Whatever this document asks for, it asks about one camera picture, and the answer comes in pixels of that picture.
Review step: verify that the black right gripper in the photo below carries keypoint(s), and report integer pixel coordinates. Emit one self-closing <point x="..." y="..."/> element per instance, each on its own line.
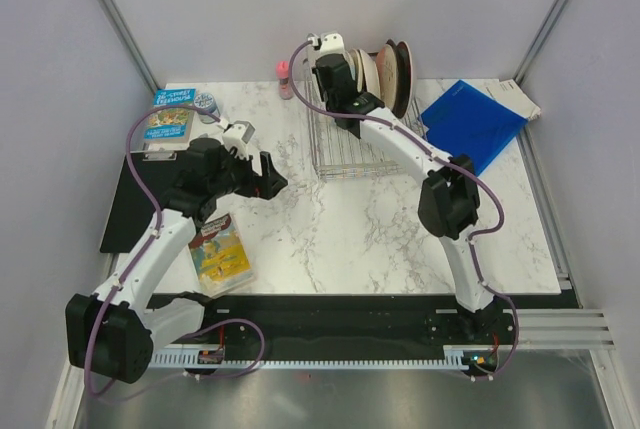
<point x="320" y="84"/>

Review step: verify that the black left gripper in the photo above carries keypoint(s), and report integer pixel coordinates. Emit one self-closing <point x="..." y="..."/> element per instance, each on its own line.
<point x="265" y="186"/>

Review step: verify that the metal wire dish rack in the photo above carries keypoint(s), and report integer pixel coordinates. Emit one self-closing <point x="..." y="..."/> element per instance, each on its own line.
<point x="338" y="154"/>

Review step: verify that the cream and green branch plate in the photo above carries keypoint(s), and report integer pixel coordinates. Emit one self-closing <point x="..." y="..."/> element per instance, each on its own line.
<point x="356" y="66"/>

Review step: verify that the watermelon pattern plate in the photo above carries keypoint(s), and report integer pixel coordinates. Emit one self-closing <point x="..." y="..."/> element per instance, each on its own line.
<point x="317" y="47"/>

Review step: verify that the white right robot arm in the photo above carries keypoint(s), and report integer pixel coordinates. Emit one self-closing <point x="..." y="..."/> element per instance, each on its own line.
<point x="449" y="197"/>

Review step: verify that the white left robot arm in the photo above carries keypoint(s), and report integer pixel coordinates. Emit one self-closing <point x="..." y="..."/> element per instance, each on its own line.
<point x="111" y="332"/>

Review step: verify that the cream plate in rack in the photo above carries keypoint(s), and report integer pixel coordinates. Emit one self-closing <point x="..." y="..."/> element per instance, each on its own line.
<point x="369" y="72"/>

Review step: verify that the pink speckled plate in rack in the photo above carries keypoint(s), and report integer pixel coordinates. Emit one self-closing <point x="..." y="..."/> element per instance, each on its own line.
<point x="387" y="67"/>

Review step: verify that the black plate in rack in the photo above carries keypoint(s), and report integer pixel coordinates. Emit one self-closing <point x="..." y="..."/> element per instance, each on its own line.
<point x="403" y="81"/>

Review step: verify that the pink squeeze bottle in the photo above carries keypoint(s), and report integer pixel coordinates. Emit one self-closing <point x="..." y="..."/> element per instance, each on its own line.
<point x="284" y="86"/>

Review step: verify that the illustrated yellow paperback book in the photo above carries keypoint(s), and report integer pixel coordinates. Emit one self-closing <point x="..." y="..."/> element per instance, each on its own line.
<point x="219" y="257"/>

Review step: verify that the small blue lidded jar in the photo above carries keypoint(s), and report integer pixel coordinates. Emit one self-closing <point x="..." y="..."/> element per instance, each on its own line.
<point x="209" y="110"/>

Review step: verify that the blue plastic folder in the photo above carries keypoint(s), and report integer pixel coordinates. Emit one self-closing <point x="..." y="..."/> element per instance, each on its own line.
<point x="466" y="121"/>

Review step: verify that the blue treehouse book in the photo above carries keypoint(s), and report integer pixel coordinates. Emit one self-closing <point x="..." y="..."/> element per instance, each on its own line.
<point x="171" y="124"/>

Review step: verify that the black clipboard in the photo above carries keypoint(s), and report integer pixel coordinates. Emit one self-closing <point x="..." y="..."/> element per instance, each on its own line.
<point x="131" y="210"/>

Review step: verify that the white paper booklet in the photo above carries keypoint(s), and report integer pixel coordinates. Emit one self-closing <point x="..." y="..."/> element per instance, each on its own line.
<point x="510" y="95"/>

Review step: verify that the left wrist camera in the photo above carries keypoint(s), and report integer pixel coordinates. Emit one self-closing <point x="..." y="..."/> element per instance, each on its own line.
<point x="236" y="138"/>

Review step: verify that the white slotted cable duct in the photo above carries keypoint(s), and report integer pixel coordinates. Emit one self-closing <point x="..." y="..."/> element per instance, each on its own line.
<point x="207" y="357"/>

